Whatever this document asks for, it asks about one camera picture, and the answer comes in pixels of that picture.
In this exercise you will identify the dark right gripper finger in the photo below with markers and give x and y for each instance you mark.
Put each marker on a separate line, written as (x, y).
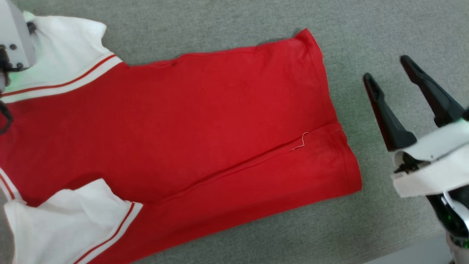
(436, 95)
(390, 124)

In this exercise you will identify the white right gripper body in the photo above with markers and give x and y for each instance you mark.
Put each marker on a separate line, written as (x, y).
(436, 165)

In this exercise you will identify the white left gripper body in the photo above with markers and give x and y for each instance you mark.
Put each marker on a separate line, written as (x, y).
(14, 36)

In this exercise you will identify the red and white shirt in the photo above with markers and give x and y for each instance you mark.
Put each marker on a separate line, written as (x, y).
(183, 128)

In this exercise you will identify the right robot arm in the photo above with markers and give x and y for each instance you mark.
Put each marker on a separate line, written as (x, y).
(452, 216)

